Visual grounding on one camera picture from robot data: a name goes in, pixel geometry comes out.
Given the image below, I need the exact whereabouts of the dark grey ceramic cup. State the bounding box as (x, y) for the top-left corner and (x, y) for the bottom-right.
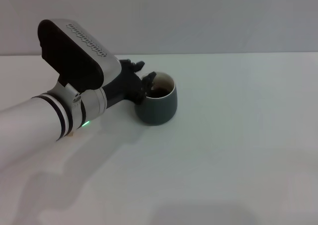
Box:
(134, 71), (178, 127)

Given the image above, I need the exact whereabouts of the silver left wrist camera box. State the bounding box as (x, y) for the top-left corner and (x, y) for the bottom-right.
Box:
(37, 18), (123, 91)

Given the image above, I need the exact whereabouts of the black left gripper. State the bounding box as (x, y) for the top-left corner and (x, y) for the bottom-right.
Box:
(101, 58), (158, 109)

